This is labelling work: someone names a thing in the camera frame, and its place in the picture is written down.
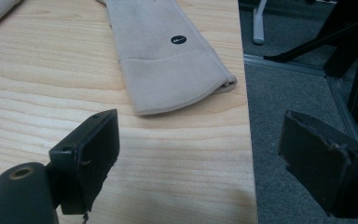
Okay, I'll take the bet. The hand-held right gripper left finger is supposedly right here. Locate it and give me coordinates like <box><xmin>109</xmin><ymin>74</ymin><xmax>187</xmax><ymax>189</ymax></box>
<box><xmin>48</xmin><ymin>108</ymin><xmax>121</xmax><ymax>217</ymax></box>

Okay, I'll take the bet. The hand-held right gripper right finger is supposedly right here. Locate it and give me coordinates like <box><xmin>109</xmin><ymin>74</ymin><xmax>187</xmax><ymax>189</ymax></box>
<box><xmin>278</xmin><ymin>110</ymin><xmax>358</xmax><ymax>219</ymax></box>

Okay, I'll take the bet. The beige sock with black label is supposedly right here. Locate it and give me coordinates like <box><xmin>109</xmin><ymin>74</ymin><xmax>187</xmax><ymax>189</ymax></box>
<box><xmin>101</xmin><ymin>0</ymin><xmax>238</xmax><ymax>117</ymax></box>

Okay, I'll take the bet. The black stand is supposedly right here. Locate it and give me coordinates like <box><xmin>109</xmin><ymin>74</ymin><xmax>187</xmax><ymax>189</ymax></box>
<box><xmin>263</xmin><ymin>0</ymin><xmax>358</xmax><ymax>127</ymax></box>

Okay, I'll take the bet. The metal floor rail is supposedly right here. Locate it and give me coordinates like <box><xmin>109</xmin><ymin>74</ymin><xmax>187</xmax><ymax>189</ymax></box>
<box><xmin>324</xmin><ymin>74</ymin><xmax>358</xmax><ymax>150</ymax></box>
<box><xmin>243</xmin><ymin>53</ymin><xmax>329</xmax><ymax>77</ymax></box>

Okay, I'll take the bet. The white metal stand frame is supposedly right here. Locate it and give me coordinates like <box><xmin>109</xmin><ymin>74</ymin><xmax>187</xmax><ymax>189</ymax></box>
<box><xmin>252</xmin><ymin>0</ymin><xmax>269</xmax><ymax>45</ymax></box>

